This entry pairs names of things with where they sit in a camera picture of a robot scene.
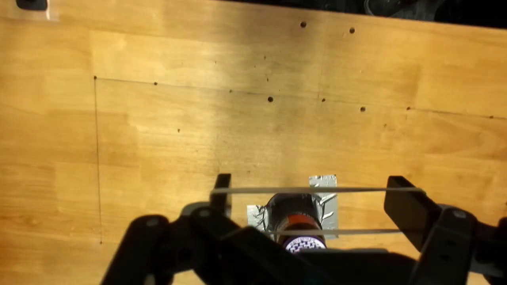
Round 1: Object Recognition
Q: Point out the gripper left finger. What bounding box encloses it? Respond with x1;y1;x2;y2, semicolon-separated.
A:
101;173;317;285

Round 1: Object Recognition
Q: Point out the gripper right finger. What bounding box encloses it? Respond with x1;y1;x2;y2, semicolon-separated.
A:
383;176;507;285

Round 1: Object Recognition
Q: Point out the grey rubber band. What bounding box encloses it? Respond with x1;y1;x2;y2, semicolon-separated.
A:
209;187;427;237

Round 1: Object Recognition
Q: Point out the dark patterned cup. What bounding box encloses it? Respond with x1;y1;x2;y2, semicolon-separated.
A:
266;193;328;254

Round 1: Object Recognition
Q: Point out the black clamp with clear tape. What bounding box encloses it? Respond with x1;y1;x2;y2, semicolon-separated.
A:
11;0;60;21

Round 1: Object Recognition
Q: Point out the silver duct tape patch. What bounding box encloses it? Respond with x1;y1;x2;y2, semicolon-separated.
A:
247;175;339;240

